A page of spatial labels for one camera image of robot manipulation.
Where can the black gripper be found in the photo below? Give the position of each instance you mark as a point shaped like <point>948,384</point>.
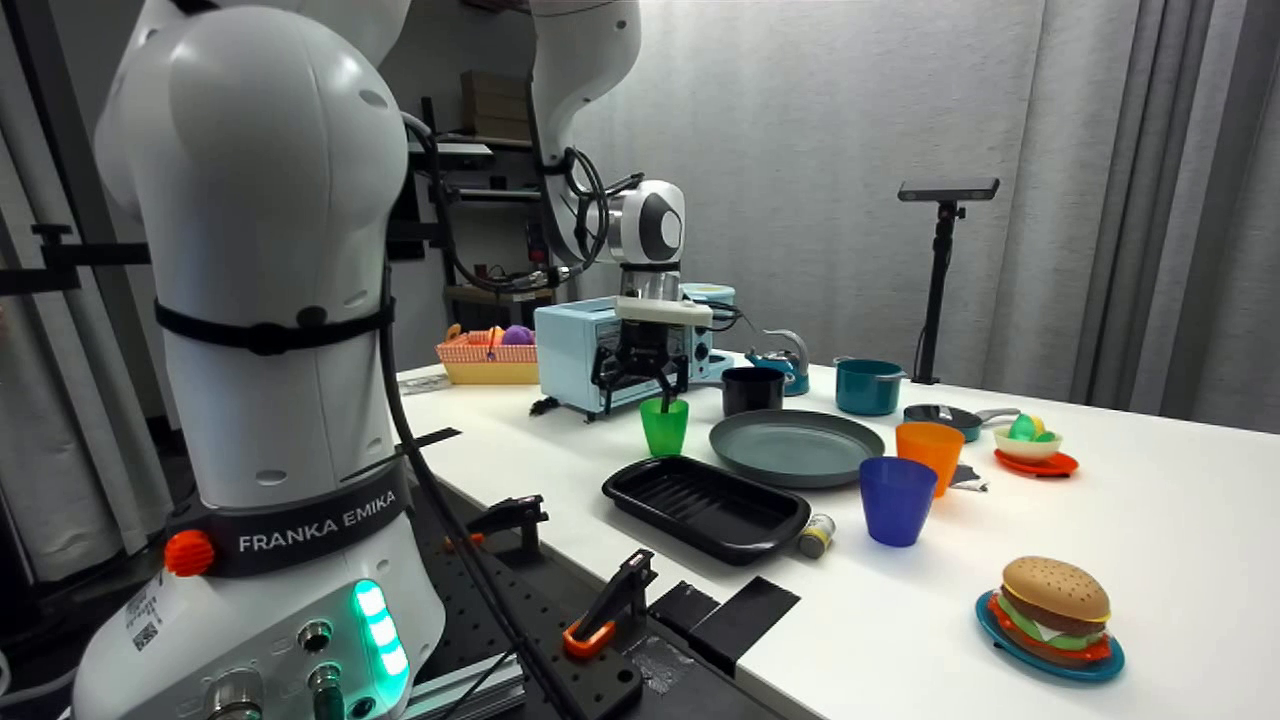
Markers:
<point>660,341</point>

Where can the green plastic cup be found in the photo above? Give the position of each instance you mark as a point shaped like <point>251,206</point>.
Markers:
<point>666,430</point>

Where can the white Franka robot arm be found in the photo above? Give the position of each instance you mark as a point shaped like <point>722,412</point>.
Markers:
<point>252,203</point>

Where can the grey round plate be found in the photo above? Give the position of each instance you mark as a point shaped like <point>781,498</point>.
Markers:
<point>795,450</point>

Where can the blue plastic cup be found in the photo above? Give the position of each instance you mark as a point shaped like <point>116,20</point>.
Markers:
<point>896,504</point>

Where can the orange plastic cup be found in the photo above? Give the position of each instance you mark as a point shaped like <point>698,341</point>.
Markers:
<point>932,447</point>

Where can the small red plate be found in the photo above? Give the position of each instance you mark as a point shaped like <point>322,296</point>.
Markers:
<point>1055,470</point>

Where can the small teal plate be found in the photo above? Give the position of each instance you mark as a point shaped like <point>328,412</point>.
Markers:
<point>1064,668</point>

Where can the black toy pot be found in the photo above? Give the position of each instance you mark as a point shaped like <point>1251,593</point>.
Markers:
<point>754,391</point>

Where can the light blue toy oven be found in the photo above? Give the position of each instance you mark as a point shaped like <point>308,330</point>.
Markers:
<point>566,354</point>

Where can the teal toy kettle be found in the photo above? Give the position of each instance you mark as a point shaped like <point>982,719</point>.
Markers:
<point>787,374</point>

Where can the black ribbed tray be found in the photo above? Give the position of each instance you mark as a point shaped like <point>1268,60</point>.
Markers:
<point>701,504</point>

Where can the purple toy piece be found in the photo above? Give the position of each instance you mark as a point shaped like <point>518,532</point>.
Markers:
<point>518,334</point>

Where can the pink yellow toy box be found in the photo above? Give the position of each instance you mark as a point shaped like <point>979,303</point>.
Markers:
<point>480,362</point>

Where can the teal toy pot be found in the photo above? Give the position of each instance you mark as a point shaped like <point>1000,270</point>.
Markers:
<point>868,391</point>

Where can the small yellowish toy piece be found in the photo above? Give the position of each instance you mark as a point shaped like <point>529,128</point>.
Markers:
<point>813,536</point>

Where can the black tape patch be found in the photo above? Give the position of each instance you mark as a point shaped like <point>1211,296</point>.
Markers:
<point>747,622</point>
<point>682,607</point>

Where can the teal toy frying pan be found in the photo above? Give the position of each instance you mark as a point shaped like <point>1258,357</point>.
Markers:
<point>943,420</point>

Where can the dark background shelf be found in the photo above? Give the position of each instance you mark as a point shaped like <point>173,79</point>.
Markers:
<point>473,173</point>

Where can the black tripod stand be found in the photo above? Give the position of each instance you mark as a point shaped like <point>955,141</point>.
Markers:
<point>943,265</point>

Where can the small black white toy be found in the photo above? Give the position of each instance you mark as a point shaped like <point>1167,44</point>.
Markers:
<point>969,476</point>

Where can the green yellow toy food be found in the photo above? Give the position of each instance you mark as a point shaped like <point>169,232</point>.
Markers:
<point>1026,438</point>

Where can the toy hamburger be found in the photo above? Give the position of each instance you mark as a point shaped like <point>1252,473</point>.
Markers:
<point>1055,602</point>

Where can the grey curtain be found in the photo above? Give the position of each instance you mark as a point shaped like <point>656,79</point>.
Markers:
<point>1134,203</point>

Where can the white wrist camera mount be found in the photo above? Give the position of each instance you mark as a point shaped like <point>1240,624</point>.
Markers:
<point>666,308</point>

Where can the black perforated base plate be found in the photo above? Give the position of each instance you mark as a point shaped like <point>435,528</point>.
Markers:
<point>533,624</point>

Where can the aluminium extrusion rail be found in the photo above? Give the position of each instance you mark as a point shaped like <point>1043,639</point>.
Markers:
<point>464,694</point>

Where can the black mount bracket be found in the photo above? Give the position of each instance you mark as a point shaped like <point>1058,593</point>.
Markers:
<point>62,255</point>

